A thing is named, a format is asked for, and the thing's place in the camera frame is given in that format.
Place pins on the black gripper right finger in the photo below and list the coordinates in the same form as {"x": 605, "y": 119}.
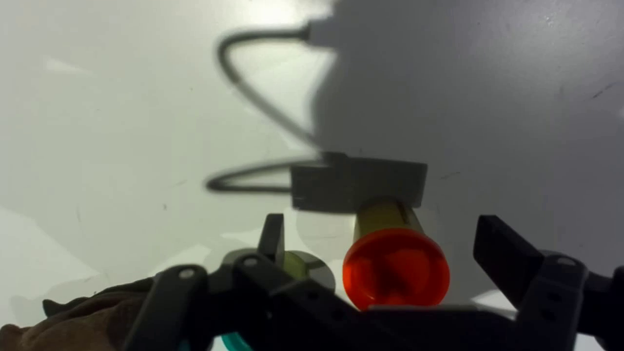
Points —
{"x": 552, "y": 293}

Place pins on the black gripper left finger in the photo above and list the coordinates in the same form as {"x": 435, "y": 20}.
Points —
{"x": 187, "y": 305}

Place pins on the orange lid dough tub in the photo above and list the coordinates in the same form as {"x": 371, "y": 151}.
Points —
{"x": 396, "y": 269}

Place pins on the brown moose plush toy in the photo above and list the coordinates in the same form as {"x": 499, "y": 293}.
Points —
{"x": 78, "y": 322}

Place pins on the teal lid dough tub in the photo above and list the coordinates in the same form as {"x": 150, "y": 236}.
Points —
{"x": 304, "y": 268}

